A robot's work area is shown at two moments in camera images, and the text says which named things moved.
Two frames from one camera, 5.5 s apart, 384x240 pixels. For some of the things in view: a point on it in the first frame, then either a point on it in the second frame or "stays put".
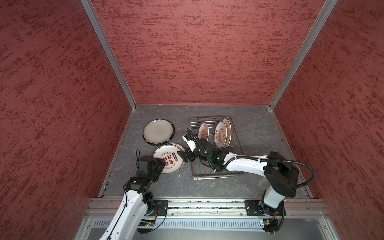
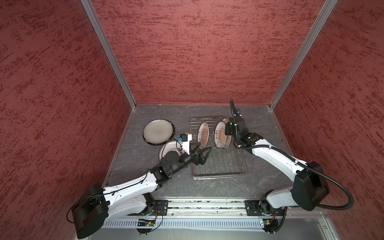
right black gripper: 184,155 to 228,126
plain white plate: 158,132 stays put
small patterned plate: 203,131 stays put
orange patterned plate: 223,132 stays put
